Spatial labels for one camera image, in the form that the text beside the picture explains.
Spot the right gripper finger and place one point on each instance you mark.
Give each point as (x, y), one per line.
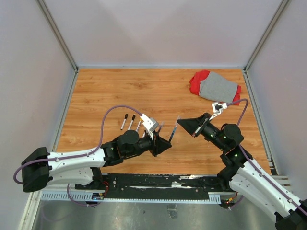
(191, 126)
(201, 118)

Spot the black mounting base rail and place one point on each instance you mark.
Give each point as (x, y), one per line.
(157, 186)

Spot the white whiteboard marker pen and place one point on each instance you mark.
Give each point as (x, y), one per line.
(131, 122)

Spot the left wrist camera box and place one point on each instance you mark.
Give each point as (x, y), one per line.
(150, 125)

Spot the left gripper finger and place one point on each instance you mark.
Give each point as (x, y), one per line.
(164, 144)
(160, 150)

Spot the white marker black cap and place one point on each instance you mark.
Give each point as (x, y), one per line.
(124, 121)

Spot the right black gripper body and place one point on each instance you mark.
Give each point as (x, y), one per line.
(210, 132)

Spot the white marker yellow end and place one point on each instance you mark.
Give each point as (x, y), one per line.
(138, 125)

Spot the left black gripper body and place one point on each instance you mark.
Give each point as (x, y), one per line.
(153, 144)

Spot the red and grey cloth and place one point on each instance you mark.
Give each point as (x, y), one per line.
(212, 86)

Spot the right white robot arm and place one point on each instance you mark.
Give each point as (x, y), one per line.
(244, 175)

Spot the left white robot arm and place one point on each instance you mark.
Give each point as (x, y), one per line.
(42, 168)

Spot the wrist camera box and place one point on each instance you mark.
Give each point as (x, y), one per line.
(150, 125)
(218, 108)

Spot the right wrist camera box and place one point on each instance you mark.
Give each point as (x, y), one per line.
(218, 108)

